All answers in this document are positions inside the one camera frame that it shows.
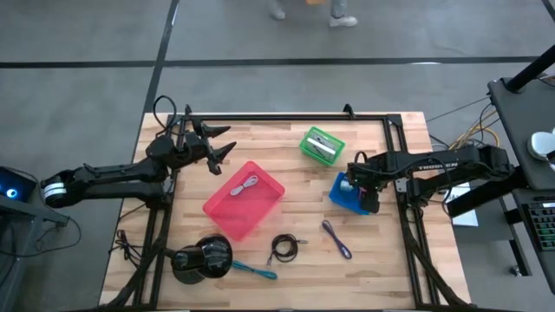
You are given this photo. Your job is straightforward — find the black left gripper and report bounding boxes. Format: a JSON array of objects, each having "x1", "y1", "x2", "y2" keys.
[{"x1": 146, "y1": 103, "x2": 238, "y2": 176}]

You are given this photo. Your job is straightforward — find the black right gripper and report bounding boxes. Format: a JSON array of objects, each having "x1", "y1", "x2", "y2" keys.
[{"x1": 348, "y1": 162, "x2": 382, "y2": 215}]

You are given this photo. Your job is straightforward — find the purple braided cable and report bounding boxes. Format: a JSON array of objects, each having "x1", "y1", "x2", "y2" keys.
[{"x1": 321, "y1": 219, "x2": 353, "y2": 260}]

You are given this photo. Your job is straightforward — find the white cable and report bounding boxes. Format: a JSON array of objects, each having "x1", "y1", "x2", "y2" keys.
[{"x1": 229, "y1": 174, "x2": 259, "y2": 197}]

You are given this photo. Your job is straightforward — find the white box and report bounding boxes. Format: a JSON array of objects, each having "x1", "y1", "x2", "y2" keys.
[{"x1": 305, "y1": 137, "x2": 338, "y2": 156}]

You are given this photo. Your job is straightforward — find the pink plastic bin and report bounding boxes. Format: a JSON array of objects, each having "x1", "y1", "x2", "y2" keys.
[{"x1": 202, "y1": 160, "x2": 286, "y2": 243}]

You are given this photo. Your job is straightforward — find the blue plastic basket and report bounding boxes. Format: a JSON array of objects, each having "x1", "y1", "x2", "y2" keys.
[{"x1": 328, "y1": 172, "x2": 370, "y2": 216}]

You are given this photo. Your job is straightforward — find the green plastic basket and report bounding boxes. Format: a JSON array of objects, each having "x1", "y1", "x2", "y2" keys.
[{"x1": 298, "y1": 125, "x2": 347, "y2": 167}]

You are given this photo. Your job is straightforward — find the white paper sheet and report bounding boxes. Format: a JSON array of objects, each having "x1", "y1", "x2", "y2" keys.
[{"x1": 444, "y1": 181, "x2": 480, "y2": 228}]

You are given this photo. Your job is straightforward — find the black support beam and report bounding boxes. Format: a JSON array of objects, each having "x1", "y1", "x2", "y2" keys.
[{"x1": 446, "y1": 166, "x2": 528, "y2": 219}]

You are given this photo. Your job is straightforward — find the person's shoe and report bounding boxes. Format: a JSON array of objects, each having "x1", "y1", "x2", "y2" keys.
[
  {"x1": 328, "y1": 0, "x2": 359, "y2": 29},
  {"x1": 267, "y1": 0, "x2": 287, "y2": 21}
]

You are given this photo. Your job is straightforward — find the black keyboard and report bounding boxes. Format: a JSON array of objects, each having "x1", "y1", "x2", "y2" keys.
[{"x1": 522, "y1": 201, "x2": 555, "y2": 253}]

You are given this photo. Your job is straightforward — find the dark grey keyboard desk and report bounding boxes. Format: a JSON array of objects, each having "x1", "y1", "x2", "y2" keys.
[{"x1": 498, "y1": 188, "x2": 555, "y2": 296}]

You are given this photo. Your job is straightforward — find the white round object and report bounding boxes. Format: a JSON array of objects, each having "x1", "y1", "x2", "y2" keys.
[{"x1": 526, "y1": 127, "x2": 555, "y2": 162}]

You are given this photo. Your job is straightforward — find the grey side cart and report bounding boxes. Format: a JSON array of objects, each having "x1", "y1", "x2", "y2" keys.
[{"x1": 0, "y1": 194, "x2": 70, "y2": 312}]

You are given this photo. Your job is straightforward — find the black pole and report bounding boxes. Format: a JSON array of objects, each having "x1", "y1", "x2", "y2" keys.
[{"x1": 505, "y1": 42, "x2": 555, "y2": 94}]

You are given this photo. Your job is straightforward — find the black computer with blue light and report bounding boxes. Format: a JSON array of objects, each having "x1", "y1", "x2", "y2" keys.
[{"x1": 0, "y1": 166, "x2": 38, "y2": 204}]

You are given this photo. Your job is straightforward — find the black aluminium table frame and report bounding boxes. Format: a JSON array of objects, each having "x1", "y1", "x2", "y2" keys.
[{"x1": 99, "y1": 110, "x2": 472, "y2": 312}]

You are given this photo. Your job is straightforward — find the yellow cable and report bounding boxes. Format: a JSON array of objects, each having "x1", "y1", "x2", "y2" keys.
[{"x1": 450, "y1": 110, "x2": 502, "y2": 151}]

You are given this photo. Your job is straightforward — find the teal cable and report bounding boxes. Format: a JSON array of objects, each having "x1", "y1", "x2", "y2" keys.
[{"x1": 231, "y1": 259, "x2": 278, "y2": 281}]

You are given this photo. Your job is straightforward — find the loose black cable bundle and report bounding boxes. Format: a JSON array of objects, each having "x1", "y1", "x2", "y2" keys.
[{"x1": 110, "y1": 229, "x2": 147, "y2": 263}]

